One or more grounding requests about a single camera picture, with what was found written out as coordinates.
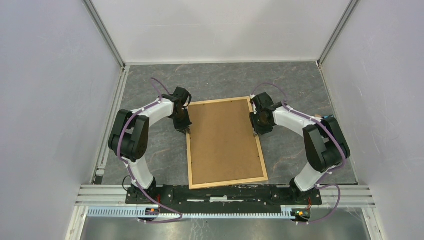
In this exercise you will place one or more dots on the white slotted cable duct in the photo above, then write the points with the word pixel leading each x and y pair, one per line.
pixel 147 213

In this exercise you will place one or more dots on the black blue toy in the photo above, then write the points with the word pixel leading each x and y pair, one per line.
pixel 328 116

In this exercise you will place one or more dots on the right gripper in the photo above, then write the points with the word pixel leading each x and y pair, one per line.
pixel 257 129

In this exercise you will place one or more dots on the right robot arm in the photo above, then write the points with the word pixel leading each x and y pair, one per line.
pixel 325 146

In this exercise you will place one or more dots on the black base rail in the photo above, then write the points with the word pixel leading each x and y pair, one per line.
pixel 179 199

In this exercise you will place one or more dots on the brown backing board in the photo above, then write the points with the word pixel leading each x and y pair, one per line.
pixel 225 142

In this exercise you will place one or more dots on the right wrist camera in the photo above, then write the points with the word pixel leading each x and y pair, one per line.
pixel 252 96

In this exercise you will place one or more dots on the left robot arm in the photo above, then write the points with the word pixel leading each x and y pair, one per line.
pixel 130 132

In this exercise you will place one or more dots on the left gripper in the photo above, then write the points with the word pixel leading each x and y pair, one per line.
pixel 184 127

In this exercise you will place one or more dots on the wooden picture frame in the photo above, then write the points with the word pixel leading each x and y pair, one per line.
pixel 228 184

